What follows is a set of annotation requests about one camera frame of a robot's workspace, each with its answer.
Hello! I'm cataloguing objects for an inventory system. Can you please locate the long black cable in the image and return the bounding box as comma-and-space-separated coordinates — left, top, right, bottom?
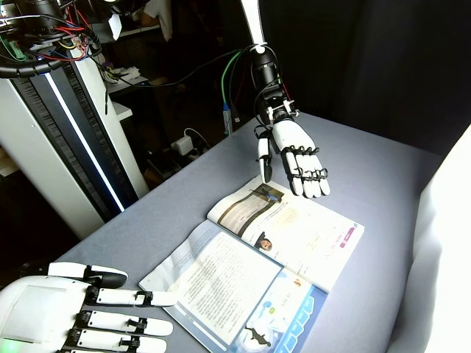
106, 48, 255, 90

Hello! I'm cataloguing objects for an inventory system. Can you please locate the white power adapter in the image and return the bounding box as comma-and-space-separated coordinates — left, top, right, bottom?
174, 136, 196, 156

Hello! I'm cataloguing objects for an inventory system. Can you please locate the blue and white plug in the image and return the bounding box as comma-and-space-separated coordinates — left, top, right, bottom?
222, 104, 235, 135

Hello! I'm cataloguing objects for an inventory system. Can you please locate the green cable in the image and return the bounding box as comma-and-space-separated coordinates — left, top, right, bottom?
219, 50, 244, 111

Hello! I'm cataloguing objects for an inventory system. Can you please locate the white hanging cloth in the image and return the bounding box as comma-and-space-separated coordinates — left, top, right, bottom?
142, 0, 174, 42

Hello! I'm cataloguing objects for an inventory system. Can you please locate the white paper tag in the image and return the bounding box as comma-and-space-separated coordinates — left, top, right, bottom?
106, 13, 123, 41

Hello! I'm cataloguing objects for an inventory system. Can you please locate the illustrated book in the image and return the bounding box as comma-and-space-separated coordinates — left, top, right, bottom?
138, 175, 366, 353

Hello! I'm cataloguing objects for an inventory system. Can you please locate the black motor unit with wires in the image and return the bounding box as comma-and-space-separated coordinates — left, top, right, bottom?
0, 0, 106, 63

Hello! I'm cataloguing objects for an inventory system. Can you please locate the grey table cloth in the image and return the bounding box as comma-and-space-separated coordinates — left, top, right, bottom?
54, 110, 442, 353

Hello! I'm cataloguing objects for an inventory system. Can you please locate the white shelf board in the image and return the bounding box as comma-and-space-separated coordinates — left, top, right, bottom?
109, 100, 134, 121

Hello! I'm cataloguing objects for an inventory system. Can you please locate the white fabric screen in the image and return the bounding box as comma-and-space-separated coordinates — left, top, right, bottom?
386, 124, 471, 353

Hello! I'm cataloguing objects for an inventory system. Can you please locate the black corrugated cable conduit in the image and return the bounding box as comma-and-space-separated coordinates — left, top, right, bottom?
0, 58, 64, 79

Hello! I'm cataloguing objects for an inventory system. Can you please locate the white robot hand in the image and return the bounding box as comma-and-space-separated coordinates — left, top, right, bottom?
0, 261, 179, 353
255, 118, 331, 199

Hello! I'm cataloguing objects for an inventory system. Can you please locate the white column with black strips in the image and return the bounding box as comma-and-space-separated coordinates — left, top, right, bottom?
0, 54, 150, 240

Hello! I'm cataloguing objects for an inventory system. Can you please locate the white crumpled rag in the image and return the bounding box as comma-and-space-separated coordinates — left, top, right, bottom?
102, 65, 144, 84

